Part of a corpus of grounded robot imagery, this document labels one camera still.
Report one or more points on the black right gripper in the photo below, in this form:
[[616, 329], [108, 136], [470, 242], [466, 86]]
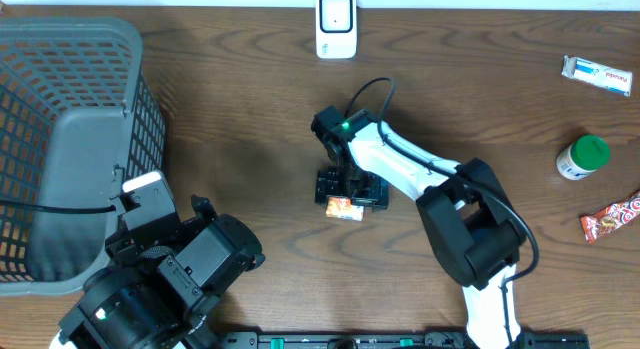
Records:
[[373, 192]]

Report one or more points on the small orange snack packet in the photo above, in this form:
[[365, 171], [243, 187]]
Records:
[[345, 209]]

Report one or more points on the green lid jar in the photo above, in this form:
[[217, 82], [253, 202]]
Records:
[[585, 156]]

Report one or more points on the red chocolate bar wrapper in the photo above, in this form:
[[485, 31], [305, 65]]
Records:
[[611, 218]]

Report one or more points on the white green carton box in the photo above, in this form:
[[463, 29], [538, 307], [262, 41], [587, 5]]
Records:
[[598, 75]]

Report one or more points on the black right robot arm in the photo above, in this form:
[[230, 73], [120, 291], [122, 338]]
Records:
[[471, 226]]

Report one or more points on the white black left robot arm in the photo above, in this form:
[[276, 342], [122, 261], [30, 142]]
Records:
[[156, 297]]

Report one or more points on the white barcode scanner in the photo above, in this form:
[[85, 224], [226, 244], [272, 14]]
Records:
[[336, 29]]

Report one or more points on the grey plastic basket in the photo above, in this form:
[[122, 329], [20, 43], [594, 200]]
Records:
[[78, 119]]

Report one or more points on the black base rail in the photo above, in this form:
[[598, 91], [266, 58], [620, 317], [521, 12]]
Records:
[[432, 339]]

